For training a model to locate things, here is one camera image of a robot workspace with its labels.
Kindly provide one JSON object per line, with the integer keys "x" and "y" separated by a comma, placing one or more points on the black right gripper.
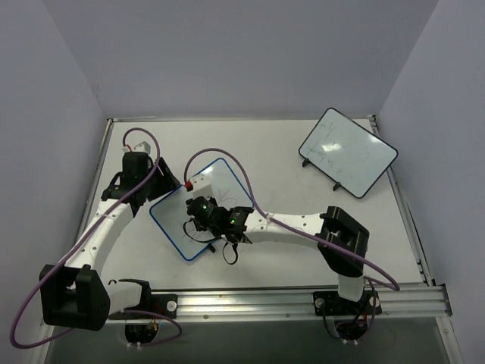
{"x": 195, "y": 207}

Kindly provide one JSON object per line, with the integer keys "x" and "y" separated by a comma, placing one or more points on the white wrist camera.
{"x": 144, "y": 146}
{"x": 199, "y": 185}

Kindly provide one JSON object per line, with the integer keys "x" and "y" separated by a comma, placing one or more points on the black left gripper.
{"x": 162, "y": 179}

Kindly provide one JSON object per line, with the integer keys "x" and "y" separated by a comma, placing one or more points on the blue framed whiteboard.
{"x": 170, "y": 213}

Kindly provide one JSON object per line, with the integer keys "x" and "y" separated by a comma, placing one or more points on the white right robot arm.
{"x": 339, "y": 238}

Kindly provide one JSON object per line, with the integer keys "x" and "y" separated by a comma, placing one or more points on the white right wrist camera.
{"x": 199, "y": 185}

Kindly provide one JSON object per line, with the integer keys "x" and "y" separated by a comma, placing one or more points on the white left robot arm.
{"x": 98, "y": 242}

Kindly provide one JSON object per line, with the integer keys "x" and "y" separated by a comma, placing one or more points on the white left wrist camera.
{"x": 144, "y": 146}

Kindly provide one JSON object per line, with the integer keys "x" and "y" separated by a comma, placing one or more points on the aluminium mounting rail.
{"x": 300, "y": 304}

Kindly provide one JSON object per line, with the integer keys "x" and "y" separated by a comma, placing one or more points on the black framed whiteboard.
{"x": 350, "y": 155}

